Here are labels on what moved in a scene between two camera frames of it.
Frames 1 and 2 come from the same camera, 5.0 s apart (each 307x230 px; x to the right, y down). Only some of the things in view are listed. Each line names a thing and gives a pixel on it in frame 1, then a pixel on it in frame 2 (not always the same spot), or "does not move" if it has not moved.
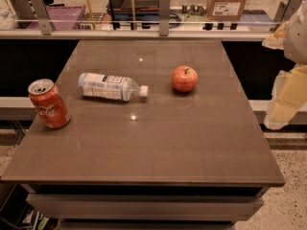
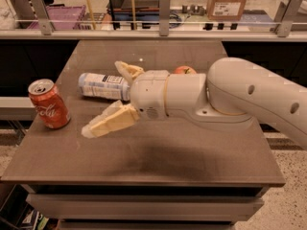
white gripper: [297, 38] to [149, 95]
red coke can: [50, 103] does not move
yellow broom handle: [89, 7] does not move
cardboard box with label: [226, 2] does not move
